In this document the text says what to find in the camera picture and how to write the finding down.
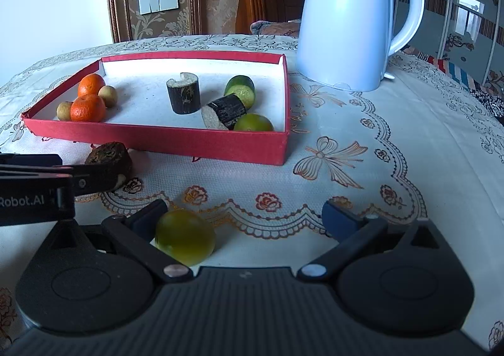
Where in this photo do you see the red shallow cardboard box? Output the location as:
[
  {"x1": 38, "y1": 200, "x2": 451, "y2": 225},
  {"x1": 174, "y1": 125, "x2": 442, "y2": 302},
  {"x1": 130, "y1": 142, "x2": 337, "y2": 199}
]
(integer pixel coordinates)
[{"x1": 21, "y1": 51, "x2": 289, "y2": 166}]

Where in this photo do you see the sliding door wardrobe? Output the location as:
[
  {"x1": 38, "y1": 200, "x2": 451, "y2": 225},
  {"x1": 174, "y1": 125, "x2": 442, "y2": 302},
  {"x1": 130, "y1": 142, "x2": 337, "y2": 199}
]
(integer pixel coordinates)
[{"x1": 408, "y1": 0, "x2": 503, "y2": 96}]

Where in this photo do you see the orange tangerine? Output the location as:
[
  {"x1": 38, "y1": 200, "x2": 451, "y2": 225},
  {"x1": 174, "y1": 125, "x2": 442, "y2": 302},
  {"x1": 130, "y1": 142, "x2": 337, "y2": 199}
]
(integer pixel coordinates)
[
  {"x1": 78, "y1": 73, "x2": 105, "y2": 97},
  {"x1": 70, "y1": 94, "x2": 106, "y2": 122}
]

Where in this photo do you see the white wall switch panel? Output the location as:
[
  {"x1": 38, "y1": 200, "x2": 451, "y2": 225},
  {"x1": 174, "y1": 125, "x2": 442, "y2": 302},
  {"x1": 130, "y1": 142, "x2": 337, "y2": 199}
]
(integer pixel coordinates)
[{"x1": 138, "y1": 0, "x2": 180, "y2": 15}]

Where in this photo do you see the brown water chestnut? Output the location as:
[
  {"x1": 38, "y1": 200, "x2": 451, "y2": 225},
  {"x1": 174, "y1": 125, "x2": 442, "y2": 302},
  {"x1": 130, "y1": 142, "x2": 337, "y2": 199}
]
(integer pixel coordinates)
[{"x1": 84, "y1": 142, "x2": 132, "y2": 191}]

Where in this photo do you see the beige pillow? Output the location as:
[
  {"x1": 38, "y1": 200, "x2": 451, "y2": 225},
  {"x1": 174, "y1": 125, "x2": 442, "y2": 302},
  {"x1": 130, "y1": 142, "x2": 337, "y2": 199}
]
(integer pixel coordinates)
[{"x1": 250, "y1": 19, "x2": 301, "y2": 38}]

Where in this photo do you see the white electric kettle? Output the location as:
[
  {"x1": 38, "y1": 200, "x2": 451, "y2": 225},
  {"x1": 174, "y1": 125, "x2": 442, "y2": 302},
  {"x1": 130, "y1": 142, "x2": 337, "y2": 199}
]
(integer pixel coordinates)
[{"x1": 296, "y1": 0, "x2": 425, "y2": 92}]

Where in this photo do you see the brownish green kiwi fruit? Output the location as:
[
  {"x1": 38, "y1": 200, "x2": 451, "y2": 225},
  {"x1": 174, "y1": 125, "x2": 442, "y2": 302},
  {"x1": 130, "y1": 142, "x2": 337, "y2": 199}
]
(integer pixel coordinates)
[{"x1": 56, "y1": 101, "x2": 73, "y2": 121}]

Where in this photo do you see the green round fruit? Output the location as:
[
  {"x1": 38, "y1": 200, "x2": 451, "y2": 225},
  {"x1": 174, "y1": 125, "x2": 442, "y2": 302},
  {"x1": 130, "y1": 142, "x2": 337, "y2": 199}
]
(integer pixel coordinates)
[
  {"x1": 234, "y1": 113, "x2": 273, "y2": 132},
  {"x1": 154, "y1": 209, "x2": 216, "y2": 267}
]

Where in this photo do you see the cut green cucumber piece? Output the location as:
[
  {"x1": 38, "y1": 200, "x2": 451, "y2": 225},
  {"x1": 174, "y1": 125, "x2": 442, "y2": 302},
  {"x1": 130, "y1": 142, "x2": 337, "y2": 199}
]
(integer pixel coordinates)
[{"x1": 224, "y1": 75, "x2": 255, "y2": 110}]

